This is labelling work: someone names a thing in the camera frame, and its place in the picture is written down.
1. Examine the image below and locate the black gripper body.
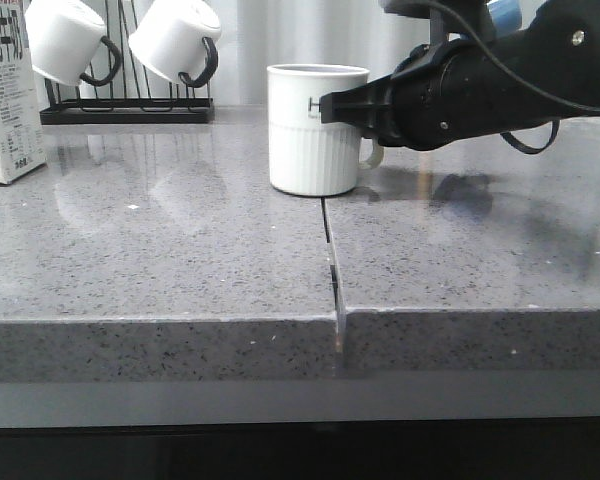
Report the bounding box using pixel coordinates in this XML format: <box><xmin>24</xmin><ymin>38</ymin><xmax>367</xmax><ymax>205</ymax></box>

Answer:
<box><xmin>375</xmin><ymin>40</ymin><xmax>510</xmax><ymax>150</ymax></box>

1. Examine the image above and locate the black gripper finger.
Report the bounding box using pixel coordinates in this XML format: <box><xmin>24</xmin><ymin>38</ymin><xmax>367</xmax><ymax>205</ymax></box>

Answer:
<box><xmin>319</xmin><ymin>82</ymin><xmax>392</xmax><ymax>131</ymax></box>

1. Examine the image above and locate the white HOME mug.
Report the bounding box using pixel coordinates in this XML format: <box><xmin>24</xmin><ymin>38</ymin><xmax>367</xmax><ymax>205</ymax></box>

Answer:
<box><xmin>267</xmin><ymin>64</ymin><xmax>384</xmax><ymax>197</ymax></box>

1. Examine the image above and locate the whole milk carton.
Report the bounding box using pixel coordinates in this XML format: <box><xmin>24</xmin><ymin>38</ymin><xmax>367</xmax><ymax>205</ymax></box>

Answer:
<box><xmin>0</xmin><ymin>1</ymin><xmax>46</xmax><ymax>185</ymax></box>

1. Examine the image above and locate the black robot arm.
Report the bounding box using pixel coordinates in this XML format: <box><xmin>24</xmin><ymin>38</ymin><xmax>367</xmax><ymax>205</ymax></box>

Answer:
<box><xmin>319</xmin><ymin>1</ymin><xmax>600</xmax><ymax>151</ymax></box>

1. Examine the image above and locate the blue enamel mug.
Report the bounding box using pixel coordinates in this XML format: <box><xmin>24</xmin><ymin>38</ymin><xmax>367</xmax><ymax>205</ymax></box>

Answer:
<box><xmin>486</xmin><ymin>0</ymin><xmax>522</xmax><ymax>36</ymax></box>

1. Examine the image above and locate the black cable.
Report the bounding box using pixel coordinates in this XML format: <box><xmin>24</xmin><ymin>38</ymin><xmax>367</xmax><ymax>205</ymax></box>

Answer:
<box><xmin>419</xmin><ymin>0</ymin><xmax>600</xmax><ymax>155</ymax></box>

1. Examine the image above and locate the white enamel mug black handle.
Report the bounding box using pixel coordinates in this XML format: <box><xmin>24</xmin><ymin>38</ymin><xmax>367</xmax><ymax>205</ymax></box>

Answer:
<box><xmin>128</xmin><ymin>0</ymin><xmax>221</xmax><ymax>89</ymax></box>

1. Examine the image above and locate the black wire mug rack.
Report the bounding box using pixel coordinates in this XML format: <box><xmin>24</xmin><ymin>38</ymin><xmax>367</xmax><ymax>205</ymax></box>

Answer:
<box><xmin>34</xmin><ymin>1</ymin><xmax>214</xmax><ymax>125</ymax></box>

